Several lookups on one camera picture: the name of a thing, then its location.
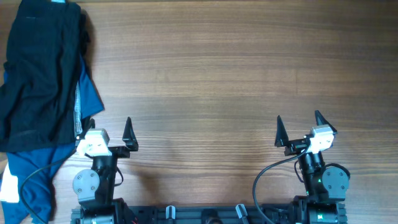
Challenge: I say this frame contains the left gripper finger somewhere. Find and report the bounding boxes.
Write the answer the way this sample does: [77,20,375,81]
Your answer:
[122,117,139,151]
[81,118,95,137]

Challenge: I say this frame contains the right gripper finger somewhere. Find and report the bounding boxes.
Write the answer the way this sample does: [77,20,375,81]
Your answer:
[315,110,338,134]
[274,115,289,147]

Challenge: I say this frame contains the black shorts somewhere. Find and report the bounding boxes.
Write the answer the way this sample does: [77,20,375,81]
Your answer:
[1,1,85,152]

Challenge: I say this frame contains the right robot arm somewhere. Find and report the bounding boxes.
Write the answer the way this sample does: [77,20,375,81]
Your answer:
[272,110,351,224]

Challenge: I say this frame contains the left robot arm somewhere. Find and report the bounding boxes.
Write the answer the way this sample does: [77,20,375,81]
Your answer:
[70,118,139,224]

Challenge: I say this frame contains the light blue denim shorts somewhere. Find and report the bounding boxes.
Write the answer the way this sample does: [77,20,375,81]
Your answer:
[73,83,83,138]

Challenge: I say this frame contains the dark blue shirt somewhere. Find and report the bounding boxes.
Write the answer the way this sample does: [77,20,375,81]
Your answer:
[1,57,104,223]

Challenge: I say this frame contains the white cloth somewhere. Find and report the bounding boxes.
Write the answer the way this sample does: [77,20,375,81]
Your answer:
[1,164,19,203]

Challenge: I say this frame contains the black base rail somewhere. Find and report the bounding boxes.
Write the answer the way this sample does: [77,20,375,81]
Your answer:
[71,197,348,224]

